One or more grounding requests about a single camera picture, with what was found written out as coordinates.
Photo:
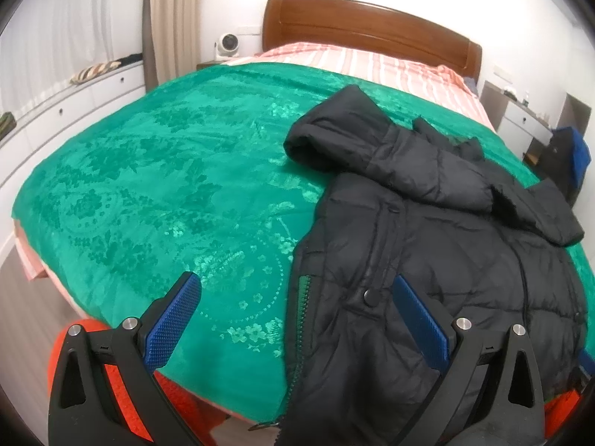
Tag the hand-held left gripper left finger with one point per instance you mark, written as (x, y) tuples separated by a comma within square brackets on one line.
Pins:
[(174, 317)]

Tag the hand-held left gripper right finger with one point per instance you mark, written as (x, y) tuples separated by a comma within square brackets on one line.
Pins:
[(420, 321)]

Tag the black puffer jacket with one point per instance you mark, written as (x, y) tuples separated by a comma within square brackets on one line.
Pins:
[(418, 223)]

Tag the orange fleece garment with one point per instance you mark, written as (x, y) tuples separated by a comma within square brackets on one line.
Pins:
[(181, 404)]

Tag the green patterned blanket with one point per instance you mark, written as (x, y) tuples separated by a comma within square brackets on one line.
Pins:
[(162, 172)]

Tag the hanging black and blue jacket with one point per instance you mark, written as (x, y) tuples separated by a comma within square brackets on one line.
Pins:
[(558, 158)]

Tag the white desk with drawers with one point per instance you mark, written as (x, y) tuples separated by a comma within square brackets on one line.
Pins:
[(520, 123)]

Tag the white low drawer cabinet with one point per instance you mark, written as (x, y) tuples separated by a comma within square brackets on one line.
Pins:
[(69, 107)]

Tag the striped cushion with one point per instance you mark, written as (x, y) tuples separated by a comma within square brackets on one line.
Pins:
[(6, 125), (95, 72)]

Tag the wooden nightstand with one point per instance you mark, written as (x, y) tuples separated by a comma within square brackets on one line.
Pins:
[(209, 64)]

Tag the dark cloth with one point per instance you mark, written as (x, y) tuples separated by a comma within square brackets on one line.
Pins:
[(129, 59)]

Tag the small white fan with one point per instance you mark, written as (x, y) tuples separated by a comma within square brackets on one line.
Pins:
[(227, 42)]

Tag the beige curtain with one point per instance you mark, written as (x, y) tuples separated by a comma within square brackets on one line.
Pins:
[(172, 18)]

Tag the wooden bed headboard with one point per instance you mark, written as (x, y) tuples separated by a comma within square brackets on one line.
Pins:
[(362, 23)]

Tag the sheer white curtain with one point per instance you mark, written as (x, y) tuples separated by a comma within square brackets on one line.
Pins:
[(69, 23)]

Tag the white wall socket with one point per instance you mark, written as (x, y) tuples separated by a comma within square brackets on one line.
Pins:
[(502, 72)]

